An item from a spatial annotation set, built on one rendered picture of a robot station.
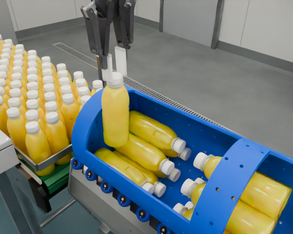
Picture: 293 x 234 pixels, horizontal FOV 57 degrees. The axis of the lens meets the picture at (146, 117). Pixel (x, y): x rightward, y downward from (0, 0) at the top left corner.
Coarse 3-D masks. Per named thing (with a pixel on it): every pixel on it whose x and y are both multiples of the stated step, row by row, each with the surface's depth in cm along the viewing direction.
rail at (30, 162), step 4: (16, 148) 95; (20, 152) 93; (20, 156) 95; (24, 156) 92; (24, 160) 94; (28, 160) 90; (32, 160) 90; (32, 164) 90; (36, 164) 89; (36, 168) 89
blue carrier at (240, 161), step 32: (96, 96) 76; (96, 128) 82; (192, 128) 81; (96, 160) 71; (192, 160) 85; (224, 160) 55; (256, 160) 54; (288, 160) 57; (128, 192) 67; (224, 192) 52; (192, 224) 55; (224, 224) 51; (288, 224) 69
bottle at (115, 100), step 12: (108, 84) 65; (120, 84) 65; (108, 96) 65; (120, 96) 65; (108, 108) 66; (120, 108) 66; (108, 120) 68; (120, 120) 68; (108, 132) 71; (120, 132) 71; (108, 144) 73; (120, 144) 73
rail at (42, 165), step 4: (64, 148) 95; (68, 148) 96; (72, 148) 97; (56, 152) 93; (60, 152) 94; (64, 152) 95; (68, 152) 97; (52, 156) 92; (56, 156) 93; (60, 156) 95; (44, 160) 90; (48, 160) 91; (52, 160) 92; (56, 160) 94; (40, 164) 89; (44, 164) 90; (48, 164) 92; (40, 168) 90; (44, 168) 91
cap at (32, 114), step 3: (27, 111) 92; (30, 111) 92; (33, 111) 92; (36, 111) 92; (27, 114) 91; (30, 114) 91; (33, 114) 91; (36, 114) 91; (27, 117) 91; (30, 117) 90; (33, 117) 91; (36, 117) 92
